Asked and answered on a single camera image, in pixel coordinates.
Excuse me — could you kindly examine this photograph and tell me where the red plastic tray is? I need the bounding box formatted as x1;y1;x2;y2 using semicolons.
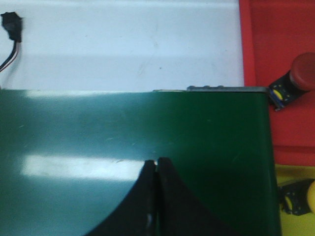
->
239;0;315;166

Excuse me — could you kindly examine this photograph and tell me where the red mushroom push button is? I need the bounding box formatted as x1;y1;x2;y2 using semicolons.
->
268;52;315;111

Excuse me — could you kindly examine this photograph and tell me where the aluminium conveyor frame rail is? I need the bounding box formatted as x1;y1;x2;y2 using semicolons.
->
153;86;269;93

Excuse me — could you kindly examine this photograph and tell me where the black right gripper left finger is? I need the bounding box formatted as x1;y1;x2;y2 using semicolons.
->
87;160;156;236

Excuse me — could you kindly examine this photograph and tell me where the small black sensor connector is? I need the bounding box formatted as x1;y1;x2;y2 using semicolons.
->
0;12;23;43

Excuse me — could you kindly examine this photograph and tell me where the yellow plastic tray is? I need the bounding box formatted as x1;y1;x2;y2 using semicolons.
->
276;165;315;236

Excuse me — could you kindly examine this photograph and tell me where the yellow mushroom push button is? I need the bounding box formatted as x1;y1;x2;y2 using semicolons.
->
278;178;314;216

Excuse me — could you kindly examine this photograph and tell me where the green conveyor belt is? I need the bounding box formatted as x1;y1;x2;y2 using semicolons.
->
0;90;281;236

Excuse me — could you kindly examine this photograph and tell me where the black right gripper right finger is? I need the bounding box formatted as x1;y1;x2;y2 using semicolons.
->
157;157;239;236

